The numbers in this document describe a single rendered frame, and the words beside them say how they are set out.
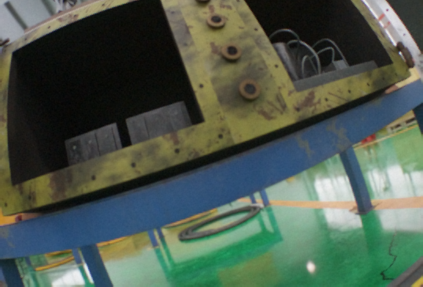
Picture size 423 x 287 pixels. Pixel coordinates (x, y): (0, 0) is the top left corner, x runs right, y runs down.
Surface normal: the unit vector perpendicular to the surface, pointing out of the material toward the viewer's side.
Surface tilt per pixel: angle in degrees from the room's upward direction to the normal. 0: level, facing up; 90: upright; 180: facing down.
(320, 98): 90
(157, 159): 90
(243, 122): 90
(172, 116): 90
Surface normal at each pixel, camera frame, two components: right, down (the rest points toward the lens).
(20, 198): 0.08, -0.28
